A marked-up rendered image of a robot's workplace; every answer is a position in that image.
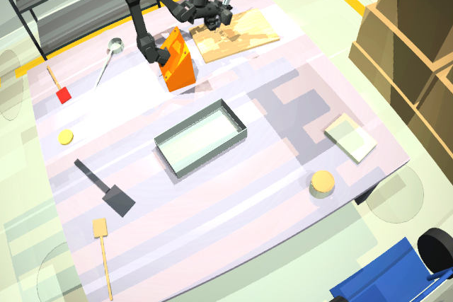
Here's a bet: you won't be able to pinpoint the black spatula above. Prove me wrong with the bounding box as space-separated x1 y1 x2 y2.
74 159 136 218

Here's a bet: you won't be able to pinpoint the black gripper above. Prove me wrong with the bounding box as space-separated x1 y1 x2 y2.
203 0 233 25

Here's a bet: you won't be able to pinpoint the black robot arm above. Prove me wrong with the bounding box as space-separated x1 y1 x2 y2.
125 0 219 67

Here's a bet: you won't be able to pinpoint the yellow round disc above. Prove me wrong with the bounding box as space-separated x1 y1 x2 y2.
58 129 74 145

